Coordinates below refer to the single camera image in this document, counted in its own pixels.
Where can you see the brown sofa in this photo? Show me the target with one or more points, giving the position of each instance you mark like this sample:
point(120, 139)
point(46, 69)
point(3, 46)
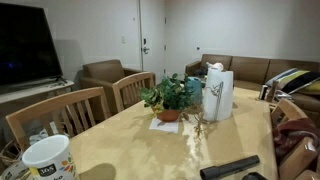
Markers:
point(250, 68)

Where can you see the wooden slatted chair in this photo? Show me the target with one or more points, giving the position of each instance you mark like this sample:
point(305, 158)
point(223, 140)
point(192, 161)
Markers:
point(133, 80)
point(295, 160)
point(286, 111)
point(50, 103)

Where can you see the dark cushion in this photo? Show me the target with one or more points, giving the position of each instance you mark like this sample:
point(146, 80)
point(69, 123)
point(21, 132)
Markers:
point(200, 72)

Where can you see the brown armchair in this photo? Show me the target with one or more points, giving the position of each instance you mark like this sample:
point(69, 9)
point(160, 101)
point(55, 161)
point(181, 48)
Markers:
point(103, 71)

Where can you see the white 365 container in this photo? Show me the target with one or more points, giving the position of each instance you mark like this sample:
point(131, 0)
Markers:
point(46, 156)

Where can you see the white paper note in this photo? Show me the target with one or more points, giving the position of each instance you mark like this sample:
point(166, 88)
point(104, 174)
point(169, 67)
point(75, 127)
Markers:
point(163, 126)

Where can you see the black flat television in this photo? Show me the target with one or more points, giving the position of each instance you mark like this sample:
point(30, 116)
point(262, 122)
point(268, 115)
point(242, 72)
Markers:
point(26, 43)

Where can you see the grey vacuum brush attachment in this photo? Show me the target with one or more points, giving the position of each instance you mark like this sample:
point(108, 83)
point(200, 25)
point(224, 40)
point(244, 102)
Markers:
point(254, 176)

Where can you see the wicker basket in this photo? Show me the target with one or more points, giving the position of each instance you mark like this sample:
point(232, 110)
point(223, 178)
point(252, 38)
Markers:
point(8, 153)

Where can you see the white paper bag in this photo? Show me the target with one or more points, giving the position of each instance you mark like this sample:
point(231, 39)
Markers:
point(218, 96)

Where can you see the grey vacuum crevice tool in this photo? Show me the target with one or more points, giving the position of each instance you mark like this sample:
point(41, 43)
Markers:
point(230, 167)

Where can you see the green potted plant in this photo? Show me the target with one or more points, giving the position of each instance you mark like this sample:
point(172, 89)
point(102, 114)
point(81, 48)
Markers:
point(170, 93)

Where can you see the striped pillow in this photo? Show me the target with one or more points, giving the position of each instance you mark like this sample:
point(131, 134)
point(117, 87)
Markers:
point(293, 80)

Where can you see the white television stand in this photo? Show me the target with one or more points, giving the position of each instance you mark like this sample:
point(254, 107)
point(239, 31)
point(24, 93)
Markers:
point(33, 90)

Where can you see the red cloth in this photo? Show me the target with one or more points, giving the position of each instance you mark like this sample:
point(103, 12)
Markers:
point(293, 131)

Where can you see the white door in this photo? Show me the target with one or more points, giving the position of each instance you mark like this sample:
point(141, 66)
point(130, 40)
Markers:
point(153, 26)

